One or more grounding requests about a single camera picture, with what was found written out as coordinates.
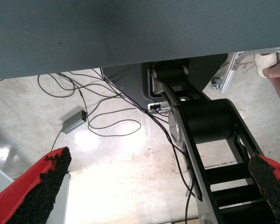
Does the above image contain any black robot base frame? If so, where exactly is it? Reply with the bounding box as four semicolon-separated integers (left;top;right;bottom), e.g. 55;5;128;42
101;53;276;224

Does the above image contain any thin black floor cable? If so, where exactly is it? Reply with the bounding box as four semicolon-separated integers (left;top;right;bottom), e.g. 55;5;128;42
37;72;77;98
87;119;142;137

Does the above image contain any short aluminium frame profile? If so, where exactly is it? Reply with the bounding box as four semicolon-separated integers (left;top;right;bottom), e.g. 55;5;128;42
220;52;245;94

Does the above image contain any grey caster wheel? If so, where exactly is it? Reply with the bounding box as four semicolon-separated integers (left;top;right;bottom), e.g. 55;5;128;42
209;77;222;91

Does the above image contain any dark grey table cloth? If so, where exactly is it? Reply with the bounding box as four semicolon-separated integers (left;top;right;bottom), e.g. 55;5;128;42
0;0;280;81

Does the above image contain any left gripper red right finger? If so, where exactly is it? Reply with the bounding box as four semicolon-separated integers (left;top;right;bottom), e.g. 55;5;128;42
248;153;280;224

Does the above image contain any white shoe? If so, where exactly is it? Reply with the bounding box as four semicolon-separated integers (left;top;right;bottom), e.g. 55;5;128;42
254;52;280;77

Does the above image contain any grey power box red light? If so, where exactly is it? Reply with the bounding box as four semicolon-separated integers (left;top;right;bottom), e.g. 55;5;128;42
61;110;88;134

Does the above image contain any aluminium table rail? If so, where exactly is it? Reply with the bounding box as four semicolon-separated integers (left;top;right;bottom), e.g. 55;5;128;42
241;46;280;56

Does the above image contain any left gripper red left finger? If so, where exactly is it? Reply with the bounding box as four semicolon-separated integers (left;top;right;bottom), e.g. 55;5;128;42
0;146;72;224

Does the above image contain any thick black floor cable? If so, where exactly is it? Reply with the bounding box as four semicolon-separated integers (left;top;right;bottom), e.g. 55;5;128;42
100;72;196;224

